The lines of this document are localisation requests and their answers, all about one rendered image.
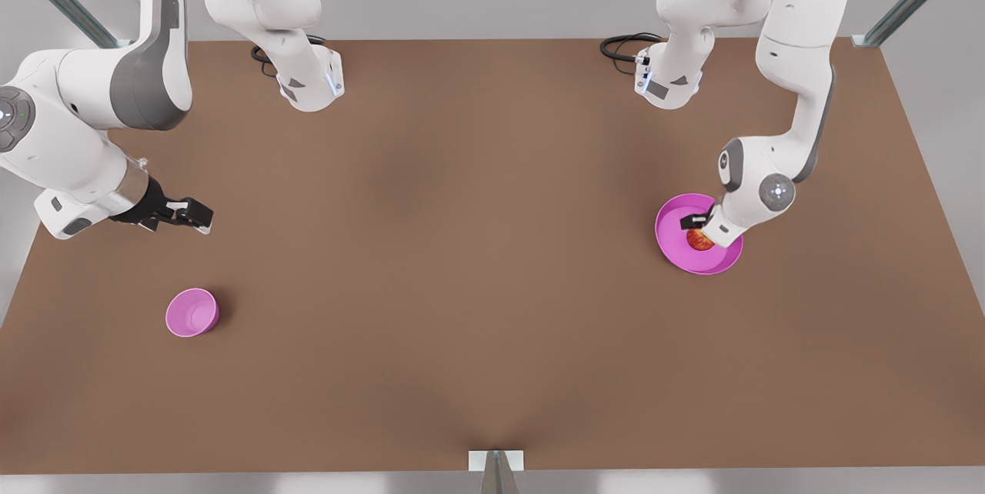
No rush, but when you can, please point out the pink plate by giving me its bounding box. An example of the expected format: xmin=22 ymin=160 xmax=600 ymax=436
xmin=655 ymin=193 xmax=744 ymax=275

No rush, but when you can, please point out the pink bowl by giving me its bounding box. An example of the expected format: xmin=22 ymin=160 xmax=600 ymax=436
xmin=165 ymin=288 xmax=220 ymax=338

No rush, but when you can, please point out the black cable loop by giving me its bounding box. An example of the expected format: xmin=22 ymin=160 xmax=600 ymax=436
xmin=599 ymin=33 xmax=666 ymax=76
xmin=251 ymin=34 xmax=327 ymax=79

